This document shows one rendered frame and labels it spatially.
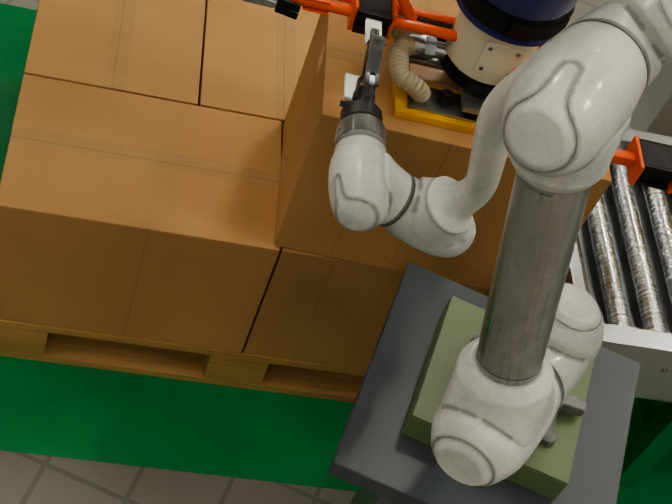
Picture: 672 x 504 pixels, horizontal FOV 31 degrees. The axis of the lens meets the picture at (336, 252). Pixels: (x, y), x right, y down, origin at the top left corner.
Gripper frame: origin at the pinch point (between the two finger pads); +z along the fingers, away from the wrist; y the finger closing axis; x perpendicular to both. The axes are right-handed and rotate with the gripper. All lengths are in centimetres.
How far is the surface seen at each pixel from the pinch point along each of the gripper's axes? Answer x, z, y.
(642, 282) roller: 84, 7, 53
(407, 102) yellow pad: 12.3, 1.7, 10.8
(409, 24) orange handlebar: 8.9, 10.6, -0.8
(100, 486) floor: -29, -39, 107
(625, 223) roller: 83, 25, 53
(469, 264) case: 38, -5, 46
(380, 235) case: 16.7, -5.2, 42.4
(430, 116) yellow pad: 17.0, -0.6, 10.9
